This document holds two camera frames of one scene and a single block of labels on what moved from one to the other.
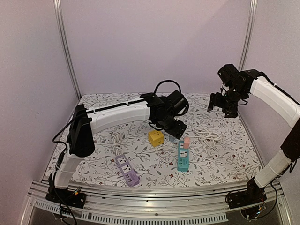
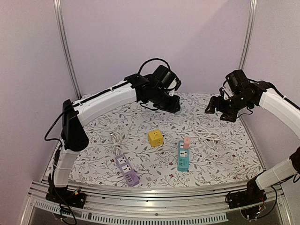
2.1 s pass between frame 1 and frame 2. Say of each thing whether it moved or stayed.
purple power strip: stayed
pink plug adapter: stayed
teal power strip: stayed
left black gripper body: moved
